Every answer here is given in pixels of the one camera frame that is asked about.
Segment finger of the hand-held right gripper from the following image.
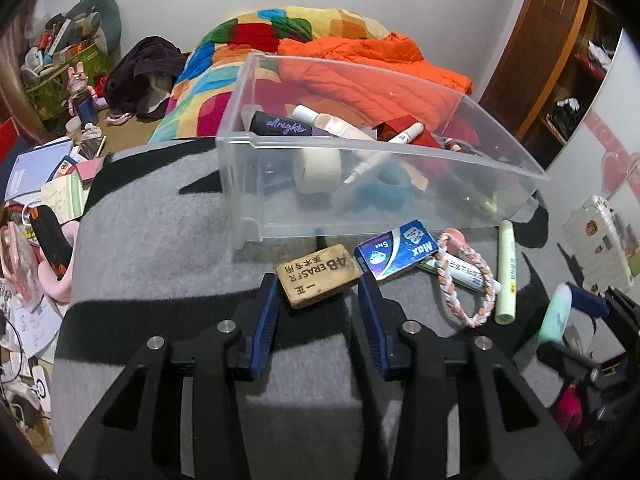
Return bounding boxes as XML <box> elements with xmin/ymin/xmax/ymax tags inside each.
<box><xmin>537</xmin><ymin>341</ymin><xmax>603</xmax><ymax>386</ymax></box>
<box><xmin>567</xmin><ymin>284</ymin><xmax>640</xmax><ymax>356</ymax></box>

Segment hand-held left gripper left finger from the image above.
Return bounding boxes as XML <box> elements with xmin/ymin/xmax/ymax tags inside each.
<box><xmin>57</xmin><ymin>272</ymin><xmax>283</xmax><ymax>480</ymax></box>

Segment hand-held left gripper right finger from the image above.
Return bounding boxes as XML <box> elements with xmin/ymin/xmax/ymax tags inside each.
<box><xmin>356</xmin><ymin>272</ymin><xmax>583</xmax><ymax>480</ymax></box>

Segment mint green container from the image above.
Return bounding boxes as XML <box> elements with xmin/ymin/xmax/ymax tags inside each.
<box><xmin>539</xmin><ymin>283</ymin><xmax>573</xmax><ymax>346</ymax></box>

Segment tan rubber eraser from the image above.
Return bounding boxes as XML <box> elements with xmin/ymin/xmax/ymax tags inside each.
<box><xmin>276</xmin><ymin>244</ymin><xmax>362</xmax><ymax>309</ymax></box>

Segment clear plastic storage bin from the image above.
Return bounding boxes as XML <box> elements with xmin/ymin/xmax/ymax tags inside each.
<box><xmin>216</xmin><ymin>52</ymin><xmax>550</xmax><ymax>251</ymax></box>

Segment blue tape roll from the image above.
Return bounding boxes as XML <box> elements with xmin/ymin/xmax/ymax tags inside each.
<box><xmin>367</xmin><ymin>165</ymin><xmax>412</xmax><ymax>208</ymax></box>

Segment white tape roll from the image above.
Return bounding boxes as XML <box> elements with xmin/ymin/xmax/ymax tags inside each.
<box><xmin>293</xmin><ymin>147</ymin><xmax>343</xmax><ymax>194</ymax></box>

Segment red paper packet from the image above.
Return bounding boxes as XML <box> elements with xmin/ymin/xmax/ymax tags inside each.
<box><xmin>375</xmin><ymin>119</ymin><xmax>443</xmax><ymax>150</ymax></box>

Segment white marker stick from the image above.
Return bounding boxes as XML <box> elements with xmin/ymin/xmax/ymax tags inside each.
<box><xmin>387</xmin><ymin>122</ymin><xmax>426</xmax><ymax>145</ymax></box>

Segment dark purple spray bottle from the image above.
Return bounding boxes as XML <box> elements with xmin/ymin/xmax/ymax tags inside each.
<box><xmin>248</xmin><ymin>111</ymin><xmax>326</xmax><ymax>137</ymax></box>

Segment beige cosmetic tube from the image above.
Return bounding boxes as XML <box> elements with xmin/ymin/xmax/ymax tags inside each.
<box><xmin>292</xmin><ymin>105</ymin><xmax>376</xmax><ymax>142</ymax></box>

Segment white suitcase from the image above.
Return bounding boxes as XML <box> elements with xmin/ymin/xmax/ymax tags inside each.
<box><xmin>561</xmin><ymin>195</ymin><xmax>640</xmax><ymax>292</ymax></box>

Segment blue small packet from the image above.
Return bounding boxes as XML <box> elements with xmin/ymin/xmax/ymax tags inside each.
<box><xmin>354</xmin><ymin>219</ymin><xmax>441</xmax><ymax>281</ymax></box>

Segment light green stick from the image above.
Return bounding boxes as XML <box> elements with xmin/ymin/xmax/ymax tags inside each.
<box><xmin>494</xmin><ymin>220</ymin><xmax>517</xmax><ymax>325</ymax></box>

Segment white green tube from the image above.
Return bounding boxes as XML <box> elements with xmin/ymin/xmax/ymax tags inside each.
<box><xmin>417</xmin><ymin>252</ymin><xmax>501</xmax><ymax>293</ymax></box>

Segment white wardrobe door pink hearts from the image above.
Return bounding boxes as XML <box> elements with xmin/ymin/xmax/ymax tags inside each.
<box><xmin>545</xmin><ymin>25</ymin><xmax>640</xmax><ymax>201</ymax></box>

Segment wooden shelf unit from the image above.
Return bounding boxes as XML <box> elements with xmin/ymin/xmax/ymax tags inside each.
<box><xmin>540</xmin><ymin>0</ymin><xmax>626</xmax><ymax>146</ymax></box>

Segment pink curved massager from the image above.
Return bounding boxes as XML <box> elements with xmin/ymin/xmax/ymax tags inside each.
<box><xmin>37</xmin><ymin>222</ymin><xmax>81</xmax><ymax>305</ymax></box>

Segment pink book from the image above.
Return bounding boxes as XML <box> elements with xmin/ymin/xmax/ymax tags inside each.
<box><xmin>74</xmin><ymin>156</ymin><xmax>106</xmax><ymax>183</ymax></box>

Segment black orange tool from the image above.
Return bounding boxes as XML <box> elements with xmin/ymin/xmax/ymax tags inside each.
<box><xmin>29</xmin><ymin>205</ymin><xmax>73</xmax><ymax>281</ymax></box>

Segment colourful patchwork quilt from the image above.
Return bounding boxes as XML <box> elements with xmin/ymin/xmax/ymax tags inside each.
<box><xmin>147</xmin><ymin>6</ymin><xmax>391</xmax><ymax>146</ymax></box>

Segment white round-button device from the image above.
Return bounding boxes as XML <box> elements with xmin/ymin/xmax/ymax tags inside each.
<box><xmin>27</xmin><ymin>362</ymin><xmax>51</xmax><ymax>401</ymax></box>

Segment white green book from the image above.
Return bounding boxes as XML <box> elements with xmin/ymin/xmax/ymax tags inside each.
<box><xmin>40</xmin><ymin>174</ymin><xmax>91</xmax><ymax>221</ymax></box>

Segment pink bag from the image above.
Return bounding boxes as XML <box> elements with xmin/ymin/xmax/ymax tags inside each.
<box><xmin>0</xmin><ymin>225</ymin><xmax>43</xmax><ymax>306</ymax></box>

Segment orange down jacket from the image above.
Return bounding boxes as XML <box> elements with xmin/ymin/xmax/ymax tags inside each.
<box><xmin>277</xmin><ymin>32</ymin><xmax>473</xmax><ymax>146</ymax></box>

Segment wooden door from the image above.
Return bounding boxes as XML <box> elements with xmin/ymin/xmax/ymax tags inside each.
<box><xmin>477</xmin><ymin>0</ymin><xmax>591</xmax><ymax>126</ymax></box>

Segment blue notebook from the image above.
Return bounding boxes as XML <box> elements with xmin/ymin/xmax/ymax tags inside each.
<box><xmin>4</xmin><ymin>139</ymin><xmax>75</xmax><ymax>206</ymax></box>

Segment blue bottle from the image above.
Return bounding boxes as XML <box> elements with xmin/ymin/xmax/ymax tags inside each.
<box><xmin>74</xmin><ymin>96</ymin><xmax>98</xmax><ymax>126</ymax></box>

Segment dark clothes pile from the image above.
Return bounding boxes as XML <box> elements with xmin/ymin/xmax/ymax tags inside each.
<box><xmin>106</xmin><ymin>36</ymin><xmax>187</xmax><ymax>120</ymax></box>

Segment pink rabbit toy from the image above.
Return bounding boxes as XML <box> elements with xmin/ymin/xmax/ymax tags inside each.
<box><xmin>66</xmin><ymin>62</ymin><xmax>96</xmax><ymax>106</ymax></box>

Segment red box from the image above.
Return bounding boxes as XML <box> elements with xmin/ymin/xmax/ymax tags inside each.
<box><xmin>0</xmin><ymin>116</ymin><xmax>21</xmax><ymax>161</ymax></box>

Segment green box of clutter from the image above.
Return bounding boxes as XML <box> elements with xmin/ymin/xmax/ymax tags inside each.
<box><xmin>22</xmin><ymin>42</ymin><xmax>113</xmax><ymax>121</ymax></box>

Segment grey green neck pillow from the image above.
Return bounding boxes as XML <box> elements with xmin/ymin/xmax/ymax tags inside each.
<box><xmin>65</xmin><ymin>0</ymin><xmax>122</xmax><ymax>56</ymax></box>

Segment striped curtain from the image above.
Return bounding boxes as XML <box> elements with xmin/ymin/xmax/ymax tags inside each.
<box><xmin>0</xmin><ymin>5</ymin><xmax>41</xmax><ymax>126</ymax></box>

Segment pink white braided bracelet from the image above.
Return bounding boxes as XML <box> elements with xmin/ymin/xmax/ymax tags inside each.
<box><xmin>434</xmin><ymin>230</ymin><xmax>501</xmax><ymax>328</ymax></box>

